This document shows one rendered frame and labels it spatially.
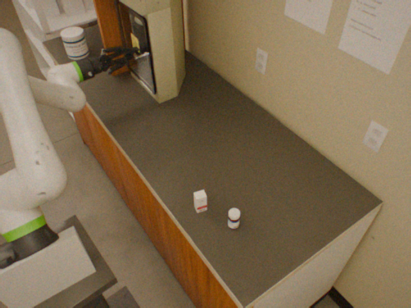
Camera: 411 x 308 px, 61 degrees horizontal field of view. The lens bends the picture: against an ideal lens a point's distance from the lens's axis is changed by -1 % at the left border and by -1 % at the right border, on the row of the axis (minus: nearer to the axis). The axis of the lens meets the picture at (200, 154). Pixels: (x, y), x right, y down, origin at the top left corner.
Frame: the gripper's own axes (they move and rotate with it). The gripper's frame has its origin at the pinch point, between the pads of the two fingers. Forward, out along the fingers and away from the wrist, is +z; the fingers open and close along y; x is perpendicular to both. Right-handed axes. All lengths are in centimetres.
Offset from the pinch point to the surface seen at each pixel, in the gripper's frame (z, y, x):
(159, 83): 7.0, -14.3, -10.8
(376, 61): 49, 22, -90
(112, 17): 3.4, 6.5, 26.1
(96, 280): -58, -27, -80
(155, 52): 7.0, 2.6, -10.9
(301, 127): 49, -24, -67
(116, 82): -4.3, -25.8, 19.7
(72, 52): -15, -20, 56
